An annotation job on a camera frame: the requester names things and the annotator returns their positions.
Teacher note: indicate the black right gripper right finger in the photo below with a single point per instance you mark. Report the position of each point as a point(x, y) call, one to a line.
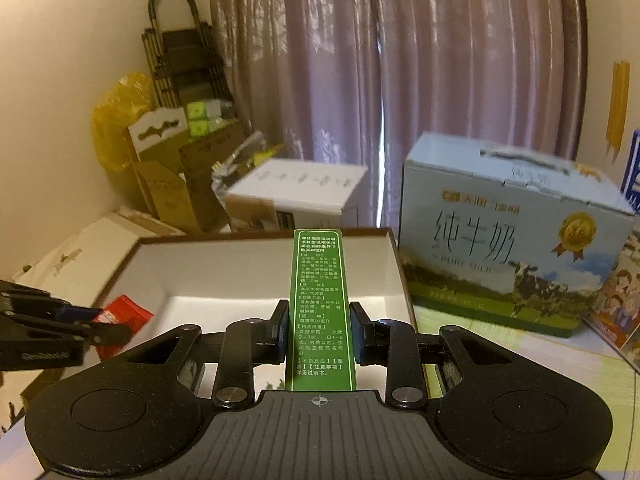
point(394, 345)

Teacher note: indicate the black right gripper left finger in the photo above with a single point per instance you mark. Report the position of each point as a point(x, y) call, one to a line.
point(248, 344)

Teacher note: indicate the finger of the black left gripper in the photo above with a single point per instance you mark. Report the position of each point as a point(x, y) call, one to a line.
point(63, 311)
point(74, 339)

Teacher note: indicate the red snack packet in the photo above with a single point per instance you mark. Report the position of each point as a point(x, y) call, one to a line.
point(128, 318)

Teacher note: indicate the green white medicine box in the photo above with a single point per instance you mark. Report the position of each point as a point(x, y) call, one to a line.
point(320, 355)

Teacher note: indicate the large flat cardboard box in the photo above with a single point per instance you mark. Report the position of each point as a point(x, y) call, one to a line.
point(80, 267)

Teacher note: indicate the brown cardboard storage box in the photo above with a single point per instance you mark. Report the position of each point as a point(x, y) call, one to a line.
point(217, 279)

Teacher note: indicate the light blue milk carton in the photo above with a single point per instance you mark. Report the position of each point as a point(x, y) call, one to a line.
point(507, 235)

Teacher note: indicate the white appliance box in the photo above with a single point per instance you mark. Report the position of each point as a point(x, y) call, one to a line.
point(288, 194)

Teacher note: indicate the checkered tablecloth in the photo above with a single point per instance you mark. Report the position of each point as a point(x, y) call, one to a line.
point(148, 414)

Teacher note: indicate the yellow plastic bag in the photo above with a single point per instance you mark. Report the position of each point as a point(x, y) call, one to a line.
point(118, 109)

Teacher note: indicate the green tissue pack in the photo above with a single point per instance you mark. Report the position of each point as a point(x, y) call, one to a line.
point(207, 116)

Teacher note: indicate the black folding cart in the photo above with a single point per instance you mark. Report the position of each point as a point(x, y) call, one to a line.
point(185, 64)

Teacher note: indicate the purple curtain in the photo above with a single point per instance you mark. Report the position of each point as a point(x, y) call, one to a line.
point(359, 81)

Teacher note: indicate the brown cardboard box with handle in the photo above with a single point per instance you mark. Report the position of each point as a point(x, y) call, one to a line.
point(176, 170)

